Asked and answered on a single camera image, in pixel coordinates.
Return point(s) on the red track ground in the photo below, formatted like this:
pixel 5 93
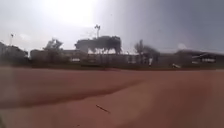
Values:
pixel 160 103

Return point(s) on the small tree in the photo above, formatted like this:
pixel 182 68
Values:
pixel 54 44

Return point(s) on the floodlight pole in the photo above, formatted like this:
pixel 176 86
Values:
pixel 11 40
pixel 97 31

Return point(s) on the long low building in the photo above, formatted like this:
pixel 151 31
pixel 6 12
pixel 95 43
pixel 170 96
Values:
pixel 38 55

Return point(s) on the broad dark tree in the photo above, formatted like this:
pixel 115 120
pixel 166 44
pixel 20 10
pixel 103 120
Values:
pixel 13 53

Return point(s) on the group of dark trees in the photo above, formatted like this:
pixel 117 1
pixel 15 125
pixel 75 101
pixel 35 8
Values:
pixel 103 43

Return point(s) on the building with wide roof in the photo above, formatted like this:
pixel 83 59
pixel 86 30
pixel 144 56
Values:
pixel 186 57

